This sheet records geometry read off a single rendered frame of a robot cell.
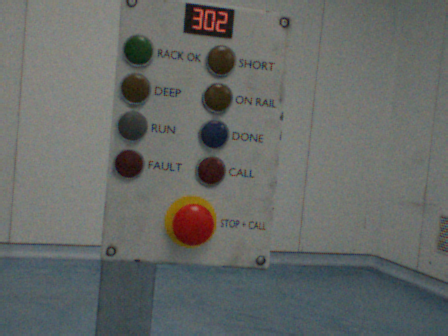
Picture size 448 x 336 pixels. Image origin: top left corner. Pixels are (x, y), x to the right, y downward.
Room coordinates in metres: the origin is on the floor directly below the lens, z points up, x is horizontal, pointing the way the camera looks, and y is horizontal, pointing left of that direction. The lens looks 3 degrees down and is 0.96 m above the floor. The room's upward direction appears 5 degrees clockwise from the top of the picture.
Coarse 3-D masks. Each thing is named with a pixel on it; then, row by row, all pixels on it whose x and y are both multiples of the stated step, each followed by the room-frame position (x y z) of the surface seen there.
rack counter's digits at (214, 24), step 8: (192, 8) 0.54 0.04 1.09; (192, 16) 0.54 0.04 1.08; (200, 16) 0.54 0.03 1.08; (208, 16) 0.54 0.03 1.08; (216, 16) 0.55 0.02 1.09; (224, 16) 0.55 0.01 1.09; (192, 24) 0.54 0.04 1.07; (200, 24) 0.54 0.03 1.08; (208, 24) 0.54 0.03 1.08; (216, 24) 0.55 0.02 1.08; (224, 24) 0.55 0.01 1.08; (224, 32) 0.55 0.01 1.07
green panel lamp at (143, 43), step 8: (128, 40) 0.53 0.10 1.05; (136, 40) 0.53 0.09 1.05; (144, 40) 0.53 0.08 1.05; (128, 48) 0.53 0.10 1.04; (136, 48) 0.53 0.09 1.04; (144, 48) 0.53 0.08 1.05; (152, 48) 0.53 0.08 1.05; (128, 56) 0.53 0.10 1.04; (136, 56) 0.53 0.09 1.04; (144, 56) 0.53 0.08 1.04; (136, 64) 0.53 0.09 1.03
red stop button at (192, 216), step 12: (192, 204) 0.52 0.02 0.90; (180, 216) 0.52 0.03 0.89; (192, 216) 0.52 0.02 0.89; (204, 216) 0.52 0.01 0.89; (180, 228) 0.52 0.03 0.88; (192, 228) 0.52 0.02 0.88; (204, 228) 0.52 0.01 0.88; (180, 240) 0.52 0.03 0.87; (192, 240) 0.52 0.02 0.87; (204, 240) 0.52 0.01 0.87
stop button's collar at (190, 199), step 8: (176, 200) 0.54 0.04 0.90; (184, 200) 0.54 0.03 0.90; (192, 200) 0.54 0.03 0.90; (200, 200) 0.55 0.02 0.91; (168, 208) 0.54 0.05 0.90; (176, 208) 0.54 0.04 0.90; (208, 208) 0.55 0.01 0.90; (168, 216) 0.54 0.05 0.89; (216, 216) 0.55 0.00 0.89; (168, 224) 0.54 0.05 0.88; (216, 224) 0.55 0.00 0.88; (168, 232) 0.54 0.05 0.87; (176, 240) 0.54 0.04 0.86; (208, 240) 0.55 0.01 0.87
